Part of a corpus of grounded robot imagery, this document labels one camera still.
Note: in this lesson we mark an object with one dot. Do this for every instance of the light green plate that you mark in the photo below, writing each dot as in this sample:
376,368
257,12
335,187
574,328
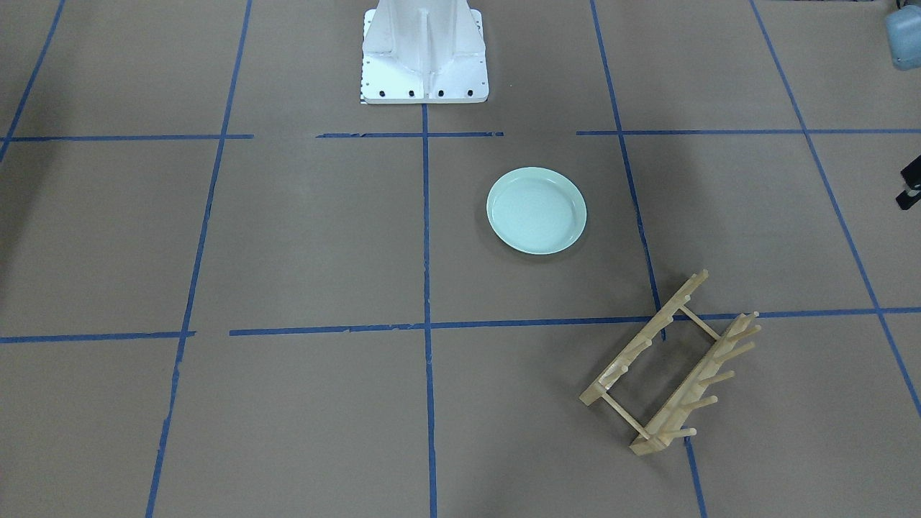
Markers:
536,211

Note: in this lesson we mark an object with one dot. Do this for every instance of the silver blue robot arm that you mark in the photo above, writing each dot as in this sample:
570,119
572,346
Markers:
903,34

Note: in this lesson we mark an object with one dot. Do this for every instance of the blue tape grid lines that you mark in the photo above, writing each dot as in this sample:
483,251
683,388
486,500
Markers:
231,289

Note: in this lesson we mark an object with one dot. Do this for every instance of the wooden dish rack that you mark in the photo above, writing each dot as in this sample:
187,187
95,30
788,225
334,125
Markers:
663,373

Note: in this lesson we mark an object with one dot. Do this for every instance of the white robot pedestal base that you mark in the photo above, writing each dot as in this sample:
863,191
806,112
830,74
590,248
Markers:
416,52

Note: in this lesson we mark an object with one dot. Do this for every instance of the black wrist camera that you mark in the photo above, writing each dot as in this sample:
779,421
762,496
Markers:
911,193

